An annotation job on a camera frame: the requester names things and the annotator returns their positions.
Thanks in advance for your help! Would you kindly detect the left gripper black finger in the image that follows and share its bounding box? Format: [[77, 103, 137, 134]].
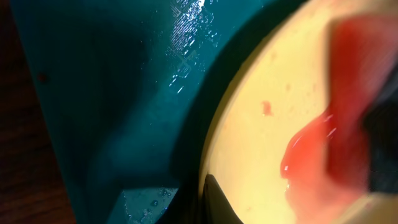
[[201, 174, 243, 224]]

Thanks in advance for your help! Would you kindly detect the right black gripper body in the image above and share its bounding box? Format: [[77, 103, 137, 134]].
[[363, 65, 397, 193]]

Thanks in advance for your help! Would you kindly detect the red wet sponge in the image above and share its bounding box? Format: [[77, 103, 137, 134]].
[[280, 14, 397, 223]]

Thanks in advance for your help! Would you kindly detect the yellow plate with ketchup spot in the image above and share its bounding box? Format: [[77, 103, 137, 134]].
[[199, 0, 397, 223]]

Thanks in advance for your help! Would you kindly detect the teal plastic tray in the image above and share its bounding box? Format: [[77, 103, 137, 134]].
[[11, 0, 303, 223]]

